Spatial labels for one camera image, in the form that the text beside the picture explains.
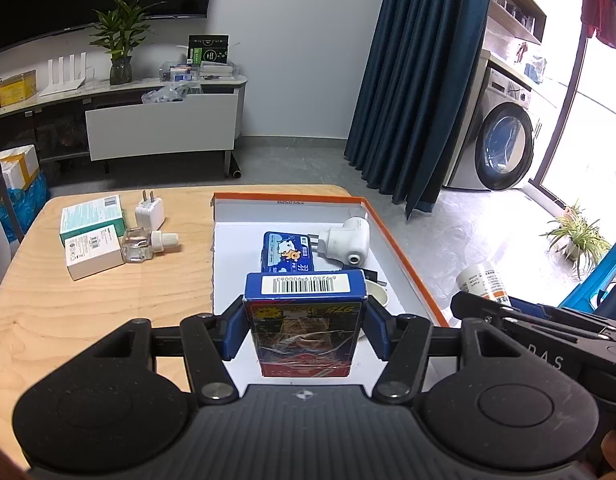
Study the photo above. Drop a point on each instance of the clear storage box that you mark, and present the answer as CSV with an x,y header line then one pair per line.
x,y
180,72

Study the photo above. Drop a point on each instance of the white charger plug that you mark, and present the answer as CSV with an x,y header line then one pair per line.
x,y
150,212

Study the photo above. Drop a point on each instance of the white bottle with orange label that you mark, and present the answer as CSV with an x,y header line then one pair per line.
x,y
480,280

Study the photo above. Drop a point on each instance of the white orange-edged cardboard box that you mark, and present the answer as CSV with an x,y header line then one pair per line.
x,y
237,260

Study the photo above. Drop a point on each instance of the silver washing machine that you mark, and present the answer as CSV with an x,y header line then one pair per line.
x,y
498,150

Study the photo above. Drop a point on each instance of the white router with antennas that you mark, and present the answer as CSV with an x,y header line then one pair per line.
x,y
62,80

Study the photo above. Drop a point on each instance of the small red ornament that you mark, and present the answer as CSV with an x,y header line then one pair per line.
x,y
523,52

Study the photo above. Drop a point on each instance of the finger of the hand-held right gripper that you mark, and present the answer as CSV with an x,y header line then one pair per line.
x,y
530,307
480,305

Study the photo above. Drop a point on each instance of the black tube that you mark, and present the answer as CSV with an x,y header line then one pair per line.
x,y
236,169

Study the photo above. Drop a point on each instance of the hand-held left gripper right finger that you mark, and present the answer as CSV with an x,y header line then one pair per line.
x,y
375,330

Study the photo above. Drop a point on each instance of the small black object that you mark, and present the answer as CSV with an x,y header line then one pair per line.
x,y
370,275

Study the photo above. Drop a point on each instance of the blue and red card box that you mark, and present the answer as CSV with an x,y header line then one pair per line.
x,y
303,330

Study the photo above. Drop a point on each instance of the bamboo plant in glass vase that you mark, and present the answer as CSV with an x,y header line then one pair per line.
x,y
120,35

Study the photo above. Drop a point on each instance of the wall shelf with glasses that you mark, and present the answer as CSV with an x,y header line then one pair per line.
x,y
518,25

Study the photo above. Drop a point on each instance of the clear bottle with white cap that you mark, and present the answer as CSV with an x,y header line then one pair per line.
x,y
137,245

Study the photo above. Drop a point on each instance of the white small carton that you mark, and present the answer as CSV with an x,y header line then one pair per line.
x,y
95,255

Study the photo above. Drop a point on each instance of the white laundry counter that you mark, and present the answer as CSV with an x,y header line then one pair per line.
x,y
503,62

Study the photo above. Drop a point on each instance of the clear plastic bag with items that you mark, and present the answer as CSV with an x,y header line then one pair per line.
x,y
167,94

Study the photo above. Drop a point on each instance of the dark blue curtain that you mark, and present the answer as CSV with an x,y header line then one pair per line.
x,y
413,85

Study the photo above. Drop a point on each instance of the clear acrylic organiser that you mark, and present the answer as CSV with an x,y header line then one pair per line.
x,y
217,71

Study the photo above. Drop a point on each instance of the blue plastic crate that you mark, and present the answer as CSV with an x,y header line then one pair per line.
x,y
603,280

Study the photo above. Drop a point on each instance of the person's right hand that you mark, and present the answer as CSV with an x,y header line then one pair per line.
x,y
615,455

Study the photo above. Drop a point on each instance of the mosquito repellent heater with bottle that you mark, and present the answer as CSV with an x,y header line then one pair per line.
x,y
345,240

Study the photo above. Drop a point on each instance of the blue plastic bag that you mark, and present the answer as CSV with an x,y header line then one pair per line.
x,y
27,205

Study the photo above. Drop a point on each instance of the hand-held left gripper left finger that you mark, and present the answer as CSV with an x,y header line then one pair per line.
x,y
231,327

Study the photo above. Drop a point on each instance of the red hanging garment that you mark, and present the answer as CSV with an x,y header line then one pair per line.
x,y
600,10

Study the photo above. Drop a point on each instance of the black and green box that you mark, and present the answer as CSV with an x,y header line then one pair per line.
x,y
207,50

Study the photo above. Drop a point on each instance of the blue cloth item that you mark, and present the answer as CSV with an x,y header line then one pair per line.
x,y
536,69

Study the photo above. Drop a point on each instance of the white round dish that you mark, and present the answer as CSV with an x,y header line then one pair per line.
x,y
378,295

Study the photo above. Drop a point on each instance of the black sliding door frame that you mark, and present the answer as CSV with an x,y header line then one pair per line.
x,y
563,110

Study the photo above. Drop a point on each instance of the television cabinet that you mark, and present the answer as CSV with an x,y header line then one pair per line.
x,y
52,102

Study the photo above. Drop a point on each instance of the white cabinet drawer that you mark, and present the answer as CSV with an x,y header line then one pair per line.
x,y
162,125

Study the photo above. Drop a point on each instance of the potted spider plant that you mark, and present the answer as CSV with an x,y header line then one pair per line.
x,y
578,232

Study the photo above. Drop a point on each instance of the white box with yellow tape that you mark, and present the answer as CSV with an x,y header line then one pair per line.
x,y
17,165

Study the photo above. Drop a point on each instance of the blue cartoon packet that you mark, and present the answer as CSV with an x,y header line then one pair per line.
x,y
288,252

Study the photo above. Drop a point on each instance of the teal medicine box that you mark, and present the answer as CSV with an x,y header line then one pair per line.
x,y
87,215

